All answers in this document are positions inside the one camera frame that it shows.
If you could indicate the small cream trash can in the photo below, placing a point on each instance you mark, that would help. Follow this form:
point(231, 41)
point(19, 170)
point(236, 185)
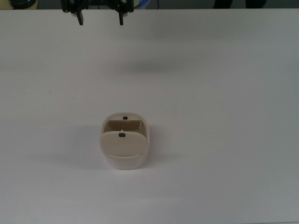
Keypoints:
point(126, 163)

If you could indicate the cream trash can lid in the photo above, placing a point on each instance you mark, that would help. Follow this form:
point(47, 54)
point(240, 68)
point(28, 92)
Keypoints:
point(121, 144)

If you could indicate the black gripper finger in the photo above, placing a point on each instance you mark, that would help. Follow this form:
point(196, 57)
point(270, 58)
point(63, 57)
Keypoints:
point(121, 16)
point(80, 17)

